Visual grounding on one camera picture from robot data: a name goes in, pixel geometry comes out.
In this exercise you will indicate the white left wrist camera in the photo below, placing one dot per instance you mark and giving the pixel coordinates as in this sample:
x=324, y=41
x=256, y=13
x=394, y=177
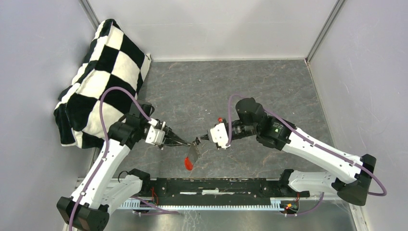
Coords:
x=155, y=137

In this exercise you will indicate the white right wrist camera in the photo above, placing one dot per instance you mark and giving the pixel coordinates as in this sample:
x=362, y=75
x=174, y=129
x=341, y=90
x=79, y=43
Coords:
x=218, y=135

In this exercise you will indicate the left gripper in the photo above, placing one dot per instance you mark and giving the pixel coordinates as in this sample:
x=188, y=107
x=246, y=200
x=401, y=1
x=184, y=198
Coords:
x=167, y=133

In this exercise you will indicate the white toothed cable duct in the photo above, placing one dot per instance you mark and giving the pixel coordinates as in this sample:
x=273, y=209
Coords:
x=134, y=204

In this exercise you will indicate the black white checkered blanket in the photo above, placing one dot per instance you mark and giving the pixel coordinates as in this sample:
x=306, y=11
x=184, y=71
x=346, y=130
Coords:
x=112, y=60

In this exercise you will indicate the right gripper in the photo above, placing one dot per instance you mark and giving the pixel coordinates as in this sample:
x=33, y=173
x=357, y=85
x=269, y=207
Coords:
x=206, y=136

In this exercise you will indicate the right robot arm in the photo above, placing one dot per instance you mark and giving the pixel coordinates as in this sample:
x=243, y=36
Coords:
x=347, y=175

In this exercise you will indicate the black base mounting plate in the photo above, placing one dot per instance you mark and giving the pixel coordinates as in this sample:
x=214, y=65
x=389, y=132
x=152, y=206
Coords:
x=216, y=191

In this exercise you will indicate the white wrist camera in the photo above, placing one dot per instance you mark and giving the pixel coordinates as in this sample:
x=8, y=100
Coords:
x=155, y=137
x=218, y=135

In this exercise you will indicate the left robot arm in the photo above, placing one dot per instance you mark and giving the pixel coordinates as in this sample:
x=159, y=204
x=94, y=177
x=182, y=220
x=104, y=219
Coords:
x=91, y=204

